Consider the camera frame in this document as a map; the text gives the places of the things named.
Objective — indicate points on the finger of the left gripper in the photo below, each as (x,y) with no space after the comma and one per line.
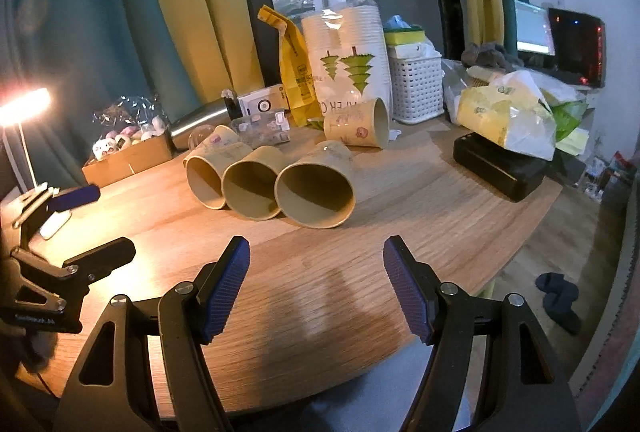
(44,210)
(85,261)

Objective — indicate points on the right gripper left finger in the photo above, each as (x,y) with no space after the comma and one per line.
(110,387)

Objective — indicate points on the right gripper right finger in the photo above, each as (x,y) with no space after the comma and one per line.
(523,388)

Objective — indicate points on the paper cup with pink drawings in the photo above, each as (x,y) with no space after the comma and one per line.
(316,190)

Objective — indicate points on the left lying paper cup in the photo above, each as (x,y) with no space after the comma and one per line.
(206,163)

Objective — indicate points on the lying paper cup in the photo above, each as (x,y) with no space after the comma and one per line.
(206,163)
(248,184)
(364,124)

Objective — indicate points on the middle lying paper cup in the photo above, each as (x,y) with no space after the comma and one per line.
(248,184)

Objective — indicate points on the back lying paper cup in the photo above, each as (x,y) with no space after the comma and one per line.
(364,124)

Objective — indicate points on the cardboard box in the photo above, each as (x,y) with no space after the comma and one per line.
(128,162)

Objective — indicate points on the white desk lamp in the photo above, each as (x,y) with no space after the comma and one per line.
(17,112)

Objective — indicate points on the dark slippers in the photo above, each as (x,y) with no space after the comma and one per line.
(559,296)

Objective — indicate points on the clear bag of toys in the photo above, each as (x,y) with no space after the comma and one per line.
(131,120)

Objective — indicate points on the steel thermos bottle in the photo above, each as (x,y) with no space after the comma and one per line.
(221,111)

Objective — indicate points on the yellow teal left curtain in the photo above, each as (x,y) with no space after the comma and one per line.
(90,53)

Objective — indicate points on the clear plastic wrapper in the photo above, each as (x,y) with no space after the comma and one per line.
(265,128)

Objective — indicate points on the black rectangular box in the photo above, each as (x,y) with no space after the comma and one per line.
(512,174)

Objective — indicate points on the white small box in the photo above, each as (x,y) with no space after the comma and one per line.
(271,98)

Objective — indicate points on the yellow paper bag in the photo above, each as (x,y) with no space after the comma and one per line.
(295,69)

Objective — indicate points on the green plastic bag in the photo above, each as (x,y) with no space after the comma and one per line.
(567,117)

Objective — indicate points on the yellow white plastic bag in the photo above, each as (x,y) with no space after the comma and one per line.
(510,111)

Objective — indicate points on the packaged stack of paper cups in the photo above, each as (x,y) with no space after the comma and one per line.
(348,56)

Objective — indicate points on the white plastic basket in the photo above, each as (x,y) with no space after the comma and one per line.
(416,72)

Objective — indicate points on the dark grey cloth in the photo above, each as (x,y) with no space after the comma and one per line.
(490,55)

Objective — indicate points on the black pc case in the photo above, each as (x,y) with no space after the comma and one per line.
(579,48)

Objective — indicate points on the computer monitor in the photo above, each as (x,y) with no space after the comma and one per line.
(533,29)

